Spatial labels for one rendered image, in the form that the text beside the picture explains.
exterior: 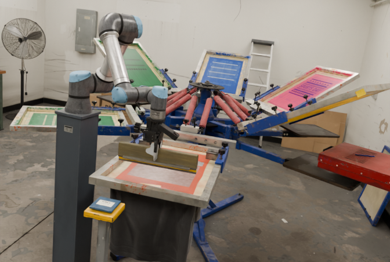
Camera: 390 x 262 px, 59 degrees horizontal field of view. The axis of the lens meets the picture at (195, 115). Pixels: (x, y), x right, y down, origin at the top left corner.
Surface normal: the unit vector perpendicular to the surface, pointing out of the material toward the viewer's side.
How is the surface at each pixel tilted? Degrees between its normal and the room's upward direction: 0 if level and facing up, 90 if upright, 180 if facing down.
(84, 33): 90
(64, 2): 90
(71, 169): 90
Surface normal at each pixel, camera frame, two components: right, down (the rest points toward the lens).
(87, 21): -0.20, 0.20
